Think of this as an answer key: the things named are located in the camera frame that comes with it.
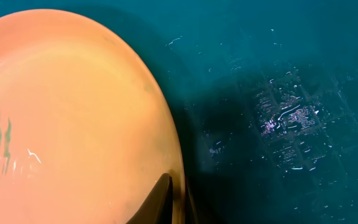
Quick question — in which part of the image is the yellow plate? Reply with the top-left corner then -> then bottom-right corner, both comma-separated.
0,9 -> 185,223

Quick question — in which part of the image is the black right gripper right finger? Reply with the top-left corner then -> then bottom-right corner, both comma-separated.
185,182 -> 216,224

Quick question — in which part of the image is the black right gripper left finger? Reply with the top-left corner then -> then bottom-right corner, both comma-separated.
127,173 -> 173,224

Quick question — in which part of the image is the teal plastic tray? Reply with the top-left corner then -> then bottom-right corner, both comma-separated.
0,0 -> 358,223

